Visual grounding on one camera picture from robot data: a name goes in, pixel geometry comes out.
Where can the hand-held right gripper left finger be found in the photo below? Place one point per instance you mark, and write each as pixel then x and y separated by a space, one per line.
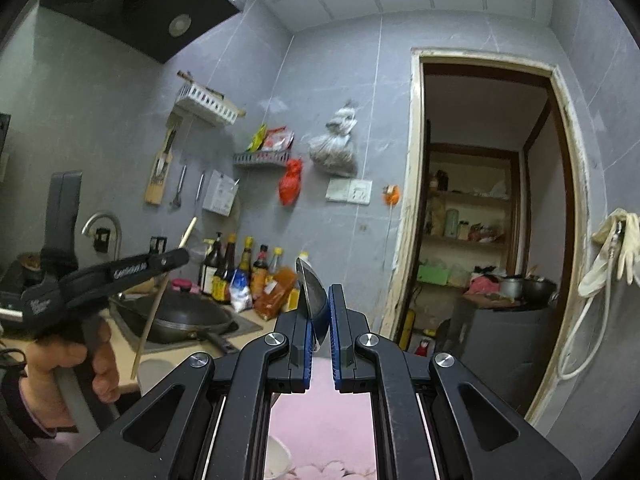
pixel 306 365

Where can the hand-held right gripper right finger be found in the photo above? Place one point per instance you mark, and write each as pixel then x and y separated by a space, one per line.
pixel 336 355

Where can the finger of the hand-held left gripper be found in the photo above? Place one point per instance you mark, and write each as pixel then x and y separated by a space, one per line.
pixel 145 270

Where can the wooden chopstick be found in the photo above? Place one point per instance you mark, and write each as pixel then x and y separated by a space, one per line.
pixel 160 300

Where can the metal spoon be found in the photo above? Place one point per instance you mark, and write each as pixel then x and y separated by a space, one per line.
pixel 311 290

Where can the person's left forearm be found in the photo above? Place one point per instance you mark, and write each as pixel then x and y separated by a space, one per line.
pixel 45 406

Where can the person's left hand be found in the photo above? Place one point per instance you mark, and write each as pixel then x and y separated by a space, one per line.
pixel 105 370

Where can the pink plastic container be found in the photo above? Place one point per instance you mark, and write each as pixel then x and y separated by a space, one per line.
pixel 183 286

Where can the black wok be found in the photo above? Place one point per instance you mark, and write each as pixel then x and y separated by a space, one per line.
pixel 180 312

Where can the pink fleece clothing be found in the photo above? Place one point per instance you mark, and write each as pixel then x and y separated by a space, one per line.
pixel 320 420

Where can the chrome faucet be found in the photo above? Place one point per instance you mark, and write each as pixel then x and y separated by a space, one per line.
pixel 107 221

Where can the dark pump top bottle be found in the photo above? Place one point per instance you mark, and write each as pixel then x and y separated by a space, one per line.
pixel 211 266

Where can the red chili powder bag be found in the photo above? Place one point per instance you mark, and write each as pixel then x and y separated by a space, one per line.
pixel 272 296

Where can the orange cap soy sauce bottle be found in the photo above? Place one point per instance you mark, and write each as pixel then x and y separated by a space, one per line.
pixel 226 282

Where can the metal peeler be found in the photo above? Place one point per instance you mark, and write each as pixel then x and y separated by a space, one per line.
pixel 176 191

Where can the wooden knife holder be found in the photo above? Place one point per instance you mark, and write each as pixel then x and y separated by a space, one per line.
pixel 157 180

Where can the white bowl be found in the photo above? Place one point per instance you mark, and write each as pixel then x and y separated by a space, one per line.
pixel 278 456

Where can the plastic oil jug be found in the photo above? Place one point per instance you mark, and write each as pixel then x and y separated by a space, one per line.
pixel 299 266

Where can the white blue salt bag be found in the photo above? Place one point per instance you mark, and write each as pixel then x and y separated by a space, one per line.
pixel 242 291

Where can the slim metal kitchen tool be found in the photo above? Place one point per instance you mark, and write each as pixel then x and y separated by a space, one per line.
pixel 200 186

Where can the dark yellow cap bottle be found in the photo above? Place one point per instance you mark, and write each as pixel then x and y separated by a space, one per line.
pixel 245 259

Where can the dark red cap bottle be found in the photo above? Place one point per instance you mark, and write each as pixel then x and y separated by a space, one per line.
pixel 260 271

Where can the clear yellow cap bottle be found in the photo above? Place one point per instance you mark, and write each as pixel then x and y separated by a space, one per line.
pixel 276 262

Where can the white mesh utensil holder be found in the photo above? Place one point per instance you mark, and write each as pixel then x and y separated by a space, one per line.
pixel 220 192

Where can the green box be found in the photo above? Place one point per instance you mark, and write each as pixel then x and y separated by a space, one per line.
pixel 436 273

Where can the dark cabinet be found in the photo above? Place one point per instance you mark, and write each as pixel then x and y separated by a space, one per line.
pixel 480 347

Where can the pink red cloth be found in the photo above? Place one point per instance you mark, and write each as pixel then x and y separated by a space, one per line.
pixel 482 285

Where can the red plastic bag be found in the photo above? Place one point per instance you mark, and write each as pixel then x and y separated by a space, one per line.
pixel 291 183

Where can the yellow green snack packet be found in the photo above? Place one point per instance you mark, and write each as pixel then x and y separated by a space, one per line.
pixel 258 138

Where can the white utensil basket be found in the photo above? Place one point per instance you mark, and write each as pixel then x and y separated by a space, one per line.
pixel 210 105

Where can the red white food packet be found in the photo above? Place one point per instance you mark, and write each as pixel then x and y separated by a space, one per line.
pixel 278 140

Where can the steel pot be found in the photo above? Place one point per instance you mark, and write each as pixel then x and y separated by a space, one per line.
pixel 511 288

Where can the clear bag of dried spices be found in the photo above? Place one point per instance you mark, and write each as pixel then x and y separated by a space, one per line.
pixel 334 152

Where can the wooden storage shelf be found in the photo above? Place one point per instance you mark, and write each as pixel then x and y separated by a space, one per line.
pixel 470 199

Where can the black pot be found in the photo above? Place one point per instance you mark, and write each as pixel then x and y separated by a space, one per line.
pixel 540 288

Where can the black range hood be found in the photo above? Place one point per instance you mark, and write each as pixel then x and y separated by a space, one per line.
pixel 150 5

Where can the cream rubber gloves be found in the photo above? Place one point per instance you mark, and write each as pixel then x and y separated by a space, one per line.
pixel 622 245

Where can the grey wall shelf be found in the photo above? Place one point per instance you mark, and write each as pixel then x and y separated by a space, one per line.
pixel 262 159

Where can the white wall switch socket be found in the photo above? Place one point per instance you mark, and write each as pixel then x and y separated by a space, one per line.
pixel 349 191

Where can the orange wall hook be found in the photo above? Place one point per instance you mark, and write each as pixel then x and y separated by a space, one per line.
pixel 391 194

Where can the wooden door frame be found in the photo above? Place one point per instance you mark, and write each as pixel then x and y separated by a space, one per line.
pixel 570 160

